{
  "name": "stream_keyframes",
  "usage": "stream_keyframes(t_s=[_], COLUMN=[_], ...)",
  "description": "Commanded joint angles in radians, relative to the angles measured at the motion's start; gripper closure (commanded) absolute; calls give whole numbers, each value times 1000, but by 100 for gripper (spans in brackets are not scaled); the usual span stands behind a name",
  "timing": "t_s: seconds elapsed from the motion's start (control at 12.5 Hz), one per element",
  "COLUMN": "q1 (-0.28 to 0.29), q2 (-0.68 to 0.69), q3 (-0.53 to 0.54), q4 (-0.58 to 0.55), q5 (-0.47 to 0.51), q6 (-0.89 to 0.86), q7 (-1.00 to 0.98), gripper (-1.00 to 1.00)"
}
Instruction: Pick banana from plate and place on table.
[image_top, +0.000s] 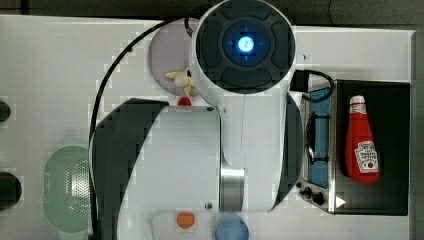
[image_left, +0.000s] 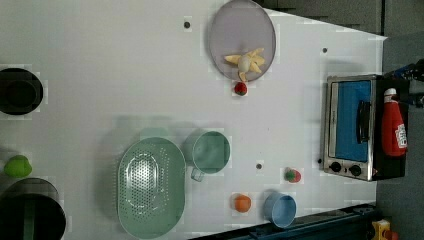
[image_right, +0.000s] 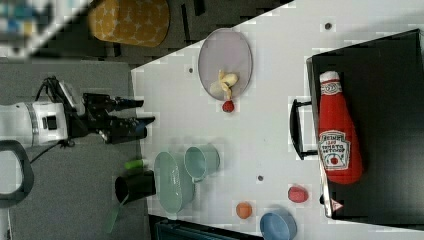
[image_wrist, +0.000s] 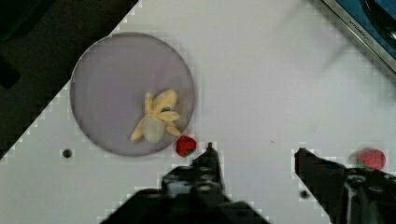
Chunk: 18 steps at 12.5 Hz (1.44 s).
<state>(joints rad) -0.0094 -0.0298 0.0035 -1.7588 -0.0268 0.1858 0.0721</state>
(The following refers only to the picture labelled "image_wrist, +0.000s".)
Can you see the dark red toy strawberry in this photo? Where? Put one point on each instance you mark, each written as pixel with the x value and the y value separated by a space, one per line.
pixel 185 146

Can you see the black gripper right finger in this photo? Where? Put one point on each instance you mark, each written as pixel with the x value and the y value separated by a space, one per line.
pixel 348 195

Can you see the silver blue toaster oven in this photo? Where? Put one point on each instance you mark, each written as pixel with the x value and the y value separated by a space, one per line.
pixel 372 22

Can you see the grey round plate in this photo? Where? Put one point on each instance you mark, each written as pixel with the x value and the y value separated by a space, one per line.
pixel 109 84

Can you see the pink red toy strawberry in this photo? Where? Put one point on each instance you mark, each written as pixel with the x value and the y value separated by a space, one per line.
pixel 371 158

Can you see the yellow plush peeled banana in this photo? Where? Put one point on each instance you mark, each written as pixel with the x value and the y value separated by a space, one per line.
pixel 159 117

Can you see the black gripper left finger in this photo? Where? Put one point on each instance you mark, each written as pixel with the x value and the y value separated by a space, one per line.
pixel 204 173

